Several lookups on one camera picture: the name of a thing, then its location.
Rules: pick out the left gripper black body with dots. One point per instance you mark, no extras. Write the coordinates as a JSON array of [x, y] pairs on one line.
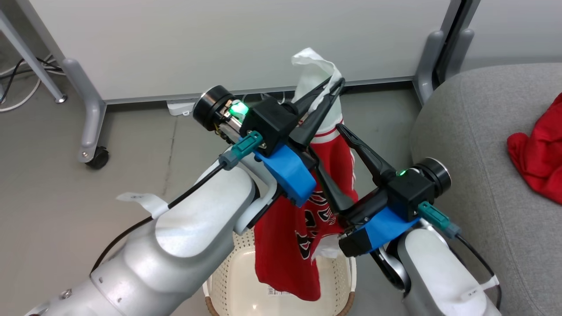
[[215, 107]]

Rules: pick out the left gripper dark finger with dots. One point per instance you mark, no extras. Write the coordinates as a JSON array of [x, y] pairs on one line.
[[312, 95], [318, 120]]

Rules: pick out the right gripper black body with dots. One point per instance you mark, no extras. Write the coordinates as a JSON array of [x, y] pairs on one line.
[[371, 204]]

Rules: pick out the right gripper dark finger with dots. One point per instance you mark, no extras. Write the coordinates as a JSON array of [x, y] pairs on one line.
[[371, 160], [336, 193]]

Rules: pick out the red white basketball jersey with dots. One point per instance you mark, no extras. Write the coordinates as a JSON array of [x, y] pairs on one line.
[[285, 254]]

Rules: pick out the red and white shirt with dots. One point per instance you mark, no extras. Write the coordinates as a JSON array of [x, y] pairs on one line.
[[540, 162]]

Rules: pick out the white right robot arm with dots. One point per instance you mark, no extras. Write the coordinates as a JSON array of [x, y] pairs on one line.
[[430, 272]]

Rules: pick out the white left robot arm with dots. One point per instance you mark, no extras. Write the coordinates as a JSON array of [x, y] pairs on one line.
[[175, 245]]

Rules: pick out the grey fabric sofa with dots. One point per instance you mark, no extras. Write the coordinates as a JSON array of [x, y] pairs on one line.
[[474, 140]]

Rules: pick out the white power adapter box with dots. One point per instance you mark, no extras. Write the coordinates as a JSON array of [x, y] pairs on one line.
[[179, 107]]

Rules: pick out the large white partition board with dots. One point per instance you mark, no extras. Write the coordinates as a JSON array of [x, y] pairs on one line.
[[219, 44]]

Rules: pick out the short grey partition foot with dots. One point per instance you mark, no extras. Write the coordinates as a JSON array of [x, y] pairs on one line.
[[428, 66]]

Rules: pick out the barcode sticker in basket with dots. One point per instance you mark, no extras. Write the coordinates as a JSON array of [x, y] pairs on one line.
[[276, 290]]

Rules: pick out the grey partition foot with caster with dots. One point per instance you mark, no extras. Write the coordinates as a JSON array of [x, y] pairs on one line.
[[90, 118]]

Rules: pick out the black caster wheel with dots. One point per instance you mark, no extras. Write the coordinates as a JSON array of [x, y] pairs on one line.
[[99, 159]]

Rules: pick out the white perforated laundry basket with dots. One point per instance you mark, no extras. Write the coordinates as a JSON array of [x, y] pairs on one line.
[[237, 285]]

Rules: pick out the grey foot of narrow partition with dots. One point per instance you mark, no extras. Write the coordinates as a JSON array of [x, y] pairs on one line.
[[461, 52]]

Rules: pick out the grey metal table leg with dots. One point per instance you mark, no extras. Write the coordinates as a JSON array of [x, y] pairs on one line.
[[30, 57]]

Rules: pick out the narrow white partition board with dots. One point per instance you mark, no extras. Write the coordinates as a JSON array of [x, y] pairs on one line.
[[513, 30]]

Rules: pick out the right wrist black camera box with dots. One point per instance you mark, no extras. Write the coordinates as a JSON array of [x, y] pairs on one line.
[[410, 195]]

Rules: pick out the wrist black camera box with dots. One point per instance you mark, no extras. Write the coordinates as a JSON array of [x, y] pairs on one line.
[[410, 195], [270, 120]]

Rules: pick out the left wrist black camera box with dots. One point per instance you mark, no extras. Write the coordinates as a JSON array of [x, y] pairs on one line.
[[270, 120]]

